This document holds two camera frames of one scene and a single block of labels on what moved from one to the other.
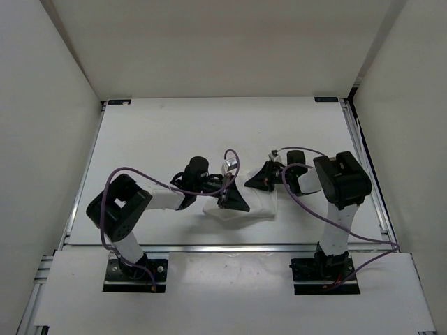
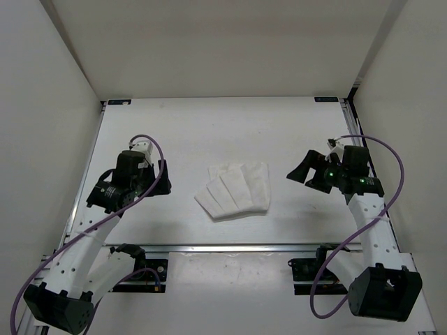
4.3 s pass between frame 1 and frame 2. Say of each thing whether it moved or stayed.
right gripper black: moved
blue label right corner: stayed
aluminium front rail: stayed
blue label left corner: stayed
